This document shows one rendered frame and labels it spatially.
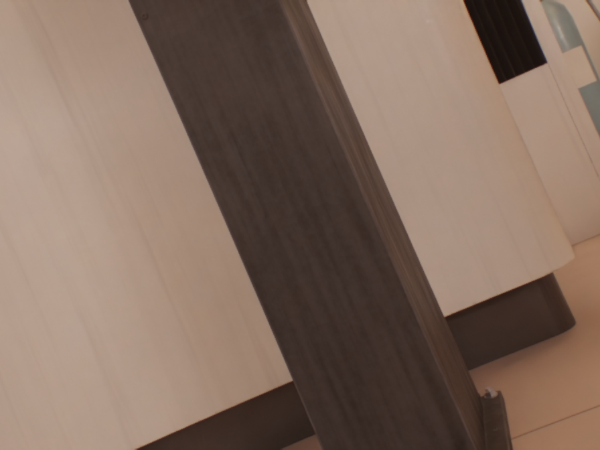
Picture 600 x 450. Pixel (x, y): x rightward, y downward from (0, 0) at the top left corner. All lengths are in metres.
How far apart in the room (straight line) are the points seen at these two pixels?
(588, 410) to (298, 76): 0.59
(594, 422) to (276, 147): 0.53
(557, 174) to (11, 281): 1.61
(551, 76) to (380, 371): 1.62
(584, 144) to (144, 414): 1.57
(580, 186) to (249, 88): 1.62
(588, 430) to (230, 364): 0.66
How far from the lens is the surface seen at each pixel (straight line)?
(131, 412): 1.44
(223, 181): 0.92
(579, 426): 1.03
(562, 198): 2.36
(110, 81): 1.43
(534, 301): 1.43
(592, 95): 4.49
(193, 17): 0.94
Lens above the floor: 0.37
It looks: 1 degrees up
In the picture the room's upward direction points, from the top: 23 degrees counter-clockwise
